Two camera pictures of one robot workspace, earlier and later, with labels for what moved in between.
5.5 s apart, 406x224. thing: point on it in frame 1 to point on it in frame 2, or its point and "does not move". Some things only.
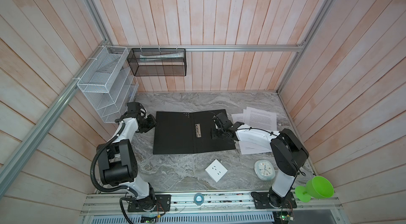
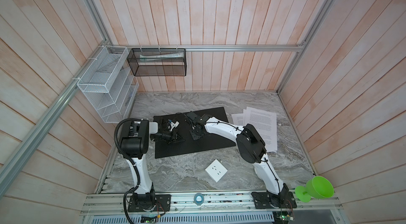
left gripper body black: x=148 y=123 to x=165 y=135
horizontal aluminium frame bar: x=280 y=46 does not move
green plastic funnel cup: x=317 y=187 does not move
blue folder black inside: x=188 y=131 does not move
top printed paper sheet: x=257 y=118 does not move
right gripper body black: x=217 y=133 to x=194 y=130
